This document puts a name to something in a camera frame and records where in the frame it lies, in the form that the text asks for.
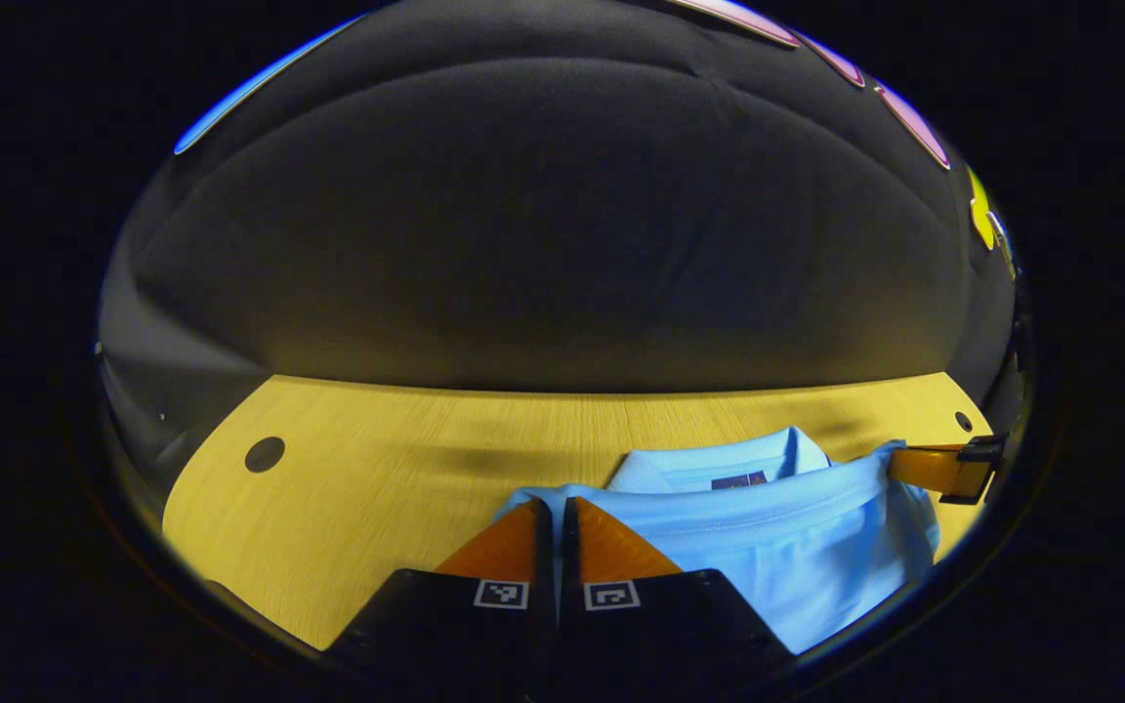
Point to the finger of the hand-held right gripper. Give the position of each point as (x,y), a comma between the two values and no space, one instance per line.
(929,469)

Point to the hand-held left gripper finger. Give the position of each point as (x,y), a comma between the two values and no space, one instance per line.
(568,566)
(546,566)

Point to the light blue T-shirt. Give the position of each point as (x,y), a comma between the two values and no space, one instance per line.
(797,547)

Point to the black backdrop cloth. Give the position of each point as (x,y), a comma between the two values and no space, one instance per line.
(523,244)

